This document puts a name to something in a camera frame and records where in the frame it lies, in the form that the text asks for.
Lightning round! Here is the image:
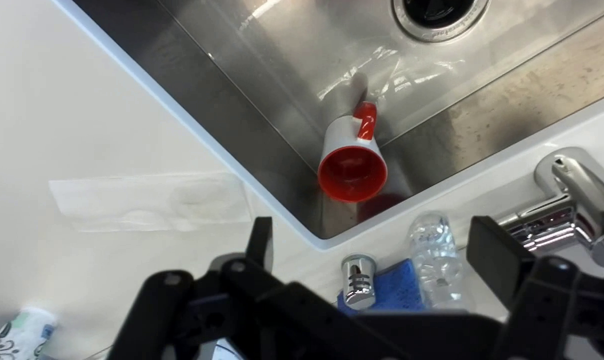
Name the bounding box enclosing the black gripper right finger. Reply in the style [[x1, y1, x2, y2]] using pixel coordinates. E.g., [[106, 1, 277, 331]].
[[465, 213, 604, 360]]

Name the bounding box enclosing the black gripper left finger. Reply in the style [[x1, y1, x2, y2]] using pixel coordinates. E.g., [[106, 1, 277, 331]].
[[106, 213, 297, 360]]

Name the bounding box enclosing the tall chrome faucet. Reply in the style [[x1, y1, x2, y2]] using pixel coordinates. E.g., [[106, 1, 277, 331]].
[[496, 144, 604, 269]]

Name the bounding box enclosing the clear plastic sheet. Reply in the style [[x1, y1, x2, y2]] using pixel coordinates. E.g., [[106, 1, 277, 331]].
[[46, 169, 252, 236]]

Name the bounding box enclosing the clear soap dispenser bottle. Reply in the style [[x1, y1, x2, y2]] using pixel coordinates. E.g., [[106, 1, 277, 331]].
[[406, 209, 467, 309]]

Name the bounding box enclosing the blue sponge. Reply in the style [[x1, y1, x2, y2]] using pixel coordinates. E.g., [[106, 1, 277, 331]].
[[335, 258, 430, 315]]

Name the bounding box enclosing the green-capped dish soap bottle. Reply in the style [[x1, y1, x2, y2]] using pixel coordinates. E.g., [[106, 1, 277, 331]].
[[0, 303, 58, 360]]

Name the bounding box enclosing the red and white cup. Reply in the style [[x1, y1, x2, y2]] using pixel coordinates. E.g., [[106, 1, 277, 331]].
[[315, 98, 391, 205]]

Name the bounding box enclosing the stainless steel sink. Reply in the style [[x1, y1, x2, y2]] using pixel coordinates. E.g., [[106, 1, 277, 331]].
[[70, 0, 604, 252]]

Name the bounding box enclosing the sink drain strainer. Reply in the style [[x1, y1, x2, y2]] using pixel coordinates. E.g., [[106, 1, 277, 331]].
[[389, 0, 491, 43]]

